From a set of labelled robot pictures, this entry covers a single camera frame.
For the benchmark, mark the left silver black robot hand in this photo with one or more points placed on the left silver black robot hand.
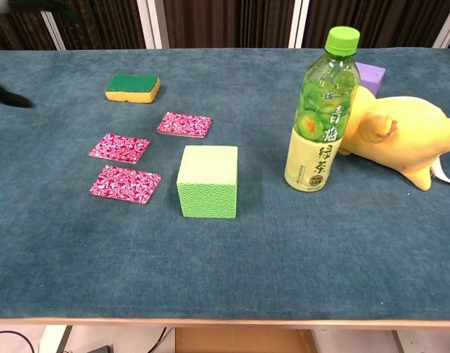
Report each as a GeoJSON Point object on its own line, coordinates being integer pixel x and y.
{"type": "Point", "coordinates": [11, 101]}

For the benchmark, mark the green yellow scouring sponge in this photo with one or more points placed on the green yellow scouring sponge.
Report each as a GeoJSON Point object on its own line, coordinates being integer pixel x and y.
{"type": "Point", "coordinates": [133, 86]}

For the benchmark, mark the light green foam cube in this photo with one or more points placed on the light green foam cube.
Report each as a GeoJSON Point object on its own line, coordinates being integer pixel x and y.
{"type": "Point", "coordinates": [206, 184]}

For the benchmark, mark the white table leg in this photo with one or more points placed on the white table leg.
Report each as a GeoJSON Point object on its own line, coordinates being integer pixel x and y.
{"type": "Point", "coordinates": [409, 343]}
{"type": "Point", "coordinates": [52, 340]}

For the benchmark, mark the dark grey floor box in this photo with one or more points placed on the dark grey floor box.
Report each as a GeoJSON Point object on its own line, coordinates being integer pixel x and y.
{"type": "Point", "coordinates": [100, 349]}

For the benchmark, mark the blue velvet tablecloth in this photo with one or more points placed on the blue velvet tablecloth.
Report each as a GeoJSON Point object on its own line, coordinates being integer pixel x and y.
{"type": "Point", "coordinates": [247, 264]}

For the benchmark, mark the green tea plastic bottle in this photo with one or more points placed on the green tea plastic bottle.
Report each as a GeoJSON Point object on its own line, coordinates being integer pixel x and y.
{"type": "Point", "coordinates": [313, 162]}

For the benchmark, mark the brown cardboard box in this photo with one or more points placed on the brown cardboard box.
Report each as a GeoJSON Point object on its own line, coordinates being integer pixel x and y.
{"type": "Point", "coordinates": [239, 342]}

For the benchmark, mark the purple foam cube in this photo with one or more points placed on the purple foam cube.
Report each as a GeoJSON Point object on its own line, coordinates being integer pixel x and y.
{"type": "Point", "coordinates": [372, 79]}

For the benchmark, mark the yellow plush duck toy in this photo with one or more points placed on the yellow plush duck toy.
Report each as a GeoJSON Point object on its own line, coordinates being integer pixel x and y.
{"type": "Point", "coordinates": [405, 139]}

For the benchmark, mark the white metal frame post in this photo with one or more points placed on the white metal frame post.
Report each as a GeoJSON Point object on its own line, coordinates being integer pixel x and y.
{"type": "Point", "coordinates": [298, 22]}
{"type": "Point", "coordinates": [149, 22]}
{"type": "Point", "coordinates": [449, 25]}
{"type": "Point", "coordinates": [56, 36]}

